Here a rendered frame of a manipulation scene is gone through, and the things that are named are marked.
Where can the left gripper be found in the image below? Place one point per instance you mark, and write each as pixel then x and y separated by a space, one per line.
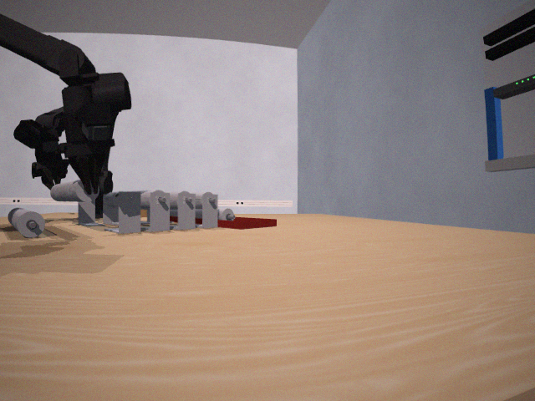
pixel 52 169

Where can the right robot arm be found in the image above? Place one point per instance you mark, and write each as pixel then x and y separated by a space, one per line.
pixel 95 95

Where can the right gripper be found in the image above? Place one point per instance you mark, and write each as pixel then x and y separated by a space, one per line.
pixel 87 168

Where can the red rectangular tray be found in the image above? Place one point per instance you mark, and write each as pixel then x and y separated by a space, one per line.
pixel 239 222

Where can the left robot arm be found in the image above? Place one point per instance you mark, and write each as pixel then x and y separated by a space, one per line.
pixel 28 133

